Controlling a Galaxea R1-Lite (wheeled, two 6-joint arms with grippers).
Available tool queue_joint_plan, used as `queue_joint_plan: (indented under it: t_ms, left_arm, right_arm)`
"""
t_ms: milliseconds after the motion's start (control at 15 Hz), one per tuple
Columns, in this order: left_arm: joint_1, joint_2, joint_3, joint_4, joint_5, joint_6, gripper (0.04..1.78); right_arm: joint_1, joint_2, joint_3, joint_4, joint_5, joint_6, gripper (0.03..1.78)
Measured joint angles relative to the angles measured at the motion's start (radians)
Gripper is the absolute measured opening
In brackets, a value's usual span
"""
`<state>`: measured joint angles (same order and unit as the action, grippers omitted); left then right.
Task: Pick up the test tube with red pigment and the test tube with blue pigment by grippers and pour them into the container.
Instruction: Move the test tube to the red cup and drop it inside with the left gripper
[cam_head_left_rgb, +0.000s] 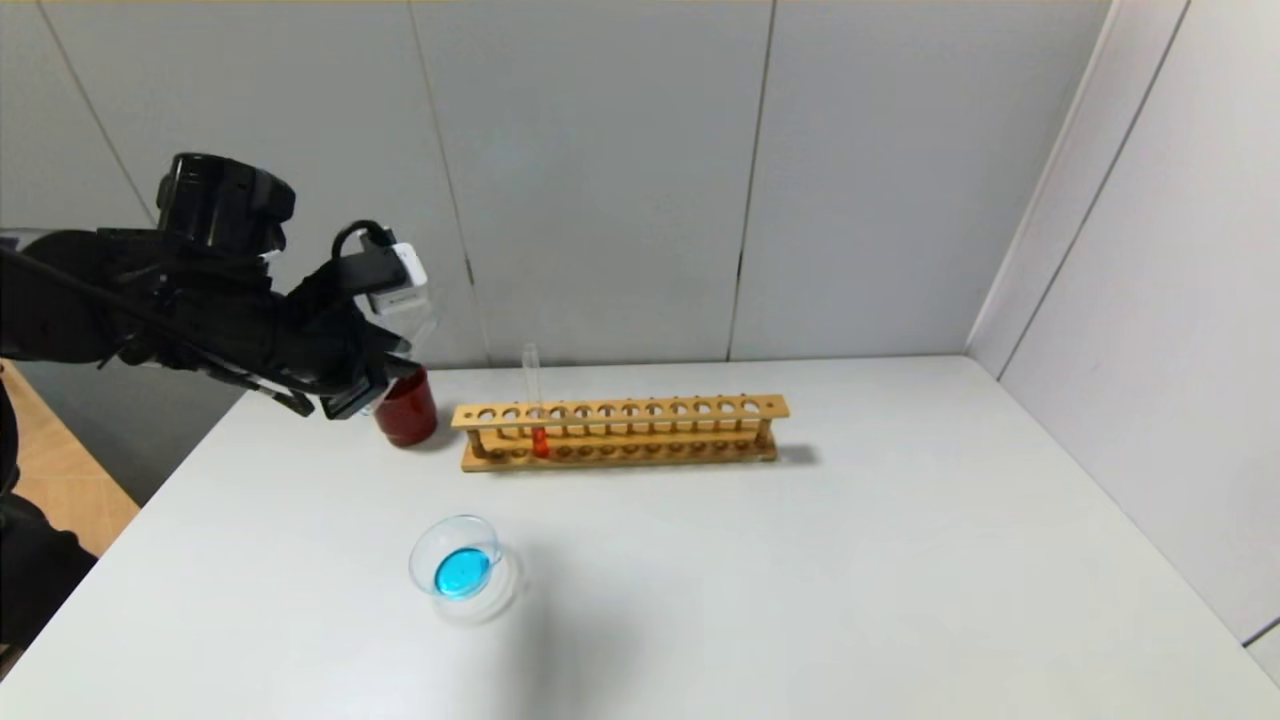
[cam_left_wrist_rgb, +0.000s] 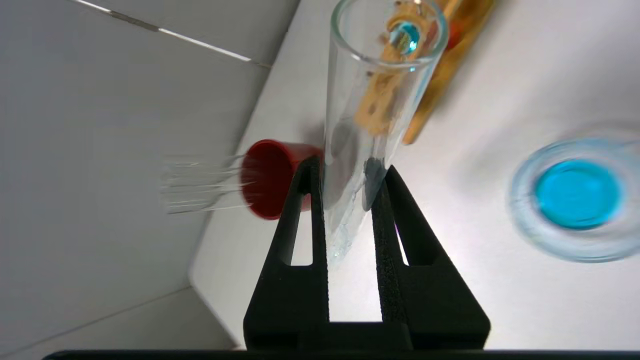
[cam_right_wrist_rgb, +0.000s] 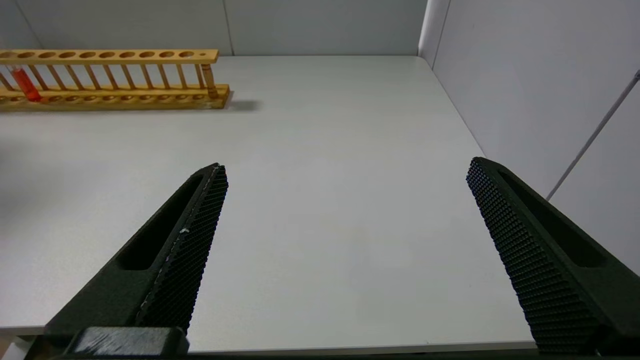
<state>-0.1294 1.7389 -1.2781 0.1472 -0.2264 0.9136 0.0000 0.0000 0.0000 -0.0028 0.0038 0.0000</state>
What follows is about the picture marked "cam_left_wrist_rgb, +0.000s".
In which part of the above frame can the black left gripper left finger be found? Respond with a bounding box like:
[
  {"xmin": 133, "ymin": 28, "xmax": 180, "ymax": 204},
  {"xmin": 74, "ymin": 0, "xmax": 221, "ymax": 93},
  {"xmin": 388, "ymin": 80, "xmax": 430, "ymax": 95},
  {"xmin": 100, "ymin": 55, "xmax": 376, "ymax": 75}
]
[{"xmin": 243, "ymin": 155, "xmax": 331, "ymax": 351}]

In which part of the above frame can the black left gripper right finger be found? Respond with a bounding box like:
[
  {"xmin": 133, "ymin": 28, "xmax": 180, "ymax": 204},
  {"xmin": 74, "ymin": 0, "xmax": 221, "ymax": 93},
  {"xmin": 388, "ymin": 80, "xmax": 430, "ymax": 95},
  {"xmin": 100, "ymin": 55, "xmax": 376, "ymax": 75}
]
[{"xmin": 372, "ymin": 165, "xmax": 491, "ymax": 351}]

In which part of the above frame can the test tube with blue pigment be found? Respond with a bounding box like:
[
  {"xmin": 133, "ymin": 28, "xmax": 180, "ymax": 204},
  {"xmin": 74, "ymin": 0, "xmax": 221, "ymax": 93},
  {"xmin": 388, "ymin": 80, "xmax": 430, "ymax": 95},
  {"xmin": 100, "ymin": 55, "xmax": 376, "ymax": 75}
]
[{"xmin": 322, "ymin": 0, "xmax": 449, "ymax": 268}]

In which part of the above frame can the empty glass test tube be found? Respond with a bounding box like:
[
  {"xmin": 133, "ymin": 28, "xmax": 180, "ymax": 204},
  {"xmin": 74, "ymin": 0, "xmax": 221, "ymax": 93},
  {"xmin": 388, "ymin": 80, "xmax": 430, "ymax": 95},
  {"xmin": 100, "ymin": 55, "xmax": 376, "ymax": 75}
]
[
  {"xmin": 162, "ymin": 185, "xmax": 246, "ymax": 215},
  {"xmin": 161, "ymin": 155, "xmax": 246, "ymax": 188}
]

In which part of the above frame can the wooden test tube rack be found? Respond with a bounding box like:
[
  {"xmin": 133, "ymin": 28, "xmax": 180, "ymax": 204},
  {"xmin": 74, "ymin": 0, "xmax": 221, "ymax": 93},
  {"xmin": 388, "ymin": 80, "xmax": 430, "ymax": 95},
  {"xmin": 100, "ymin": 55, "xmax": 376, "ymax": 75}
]
[{"xmin": 352, "ymin": 0, "xmax": 497, "ymax": 146}]

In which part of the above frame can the test tube with red pigment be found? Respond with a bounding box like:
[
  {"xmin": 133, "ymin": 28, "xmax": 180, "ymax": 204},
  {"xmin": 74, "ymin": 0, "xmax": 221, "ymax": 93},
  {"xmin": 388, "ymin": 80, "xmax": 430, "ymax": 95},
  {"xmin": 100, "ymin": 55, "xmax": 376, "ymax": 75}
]
[{"xmin": 445, "ymin": 0, "xmax": 471, "ymax": 51}]

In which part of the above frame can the red plastic cup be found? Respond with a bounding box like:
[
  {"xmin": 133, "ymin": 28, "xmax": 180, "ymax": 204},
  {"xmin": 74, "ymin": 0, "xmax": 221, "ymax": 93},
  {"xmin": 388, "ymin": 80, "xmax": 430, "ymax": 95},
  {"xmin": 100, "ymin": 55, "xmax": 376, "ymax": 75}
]
[{"xmin": 240, "ymin": 139, "xmax": 326, "ymax": 221}]

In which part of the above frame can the clear glass beaker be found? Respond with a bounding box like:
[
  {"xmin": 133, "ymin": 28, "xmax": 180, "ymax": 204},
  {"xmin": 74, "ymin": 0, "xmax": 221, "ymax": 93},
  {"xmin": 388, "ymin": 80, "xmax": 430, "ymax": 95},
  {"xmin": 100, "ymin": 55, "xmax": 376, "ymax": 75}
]
[{"xmin": 507, "ymin": 132, "xmax": 640, "ymax": 264}]

